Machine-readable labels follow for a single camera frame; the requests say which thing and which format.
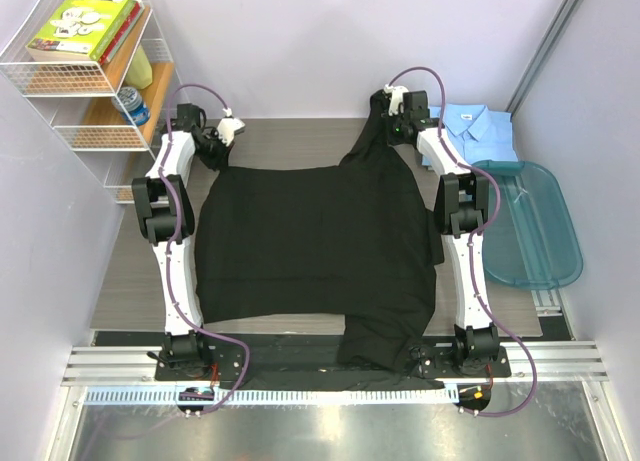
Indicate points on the white slotted cable duct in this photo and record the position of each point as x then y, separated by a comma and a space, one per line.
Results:
181, 395

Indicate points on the red cover book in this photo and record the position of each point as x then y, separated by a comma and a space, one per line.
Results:
122, 33

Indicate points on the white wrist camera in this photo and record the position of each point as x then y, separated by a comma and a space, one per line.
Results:
229, 127
395, 95

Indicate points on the green cover book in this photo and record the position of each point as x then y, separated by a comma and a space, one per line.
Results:
79, 30

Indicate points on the teal plastic tray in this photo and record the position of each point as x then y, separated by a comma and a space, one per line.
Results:
532, 244

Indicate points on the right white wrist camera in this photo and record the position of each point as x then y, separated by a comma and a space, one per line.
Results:
395, 95

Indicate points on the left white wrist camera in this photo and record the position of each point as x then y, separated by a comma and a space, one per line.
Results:
229, 127

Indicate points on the yellow green bottle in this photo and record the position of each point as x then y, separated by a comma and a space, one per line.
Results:
139, 74

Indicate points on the blue lidded jar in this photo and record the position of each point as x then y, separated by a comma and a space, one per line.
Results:
132, 108

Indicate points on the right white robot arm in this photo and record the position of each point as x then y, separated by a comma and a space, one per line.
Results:
461, 211

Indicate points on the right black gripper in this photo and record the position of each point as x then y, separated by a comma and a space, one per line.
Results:
395, 140

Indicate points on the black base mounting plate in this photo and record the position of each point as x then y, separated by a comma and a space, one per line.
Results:
309, 363

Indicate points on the black long sleeve shirt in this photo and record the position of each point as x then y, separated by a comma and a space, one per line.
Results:
354, 239

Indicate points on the aluminium frame rail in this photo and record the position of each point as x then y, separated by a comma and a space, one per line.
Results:
130, 365

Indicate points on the grey aluminium wall post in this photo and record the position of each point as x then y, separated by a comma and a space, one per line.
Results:
550, 40

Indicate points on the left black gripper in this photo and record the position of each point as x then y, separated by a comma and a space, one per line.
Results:
220, 162

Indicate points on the white wire shelf rack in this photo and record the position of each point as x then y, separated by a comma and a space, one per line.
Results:
78, 100

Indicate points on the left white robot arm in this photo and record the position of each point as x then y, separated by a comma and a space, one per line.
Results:
167, 221

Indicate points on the folded light blue shirt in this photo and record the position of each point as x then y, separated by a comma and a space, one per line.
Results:
479, 133

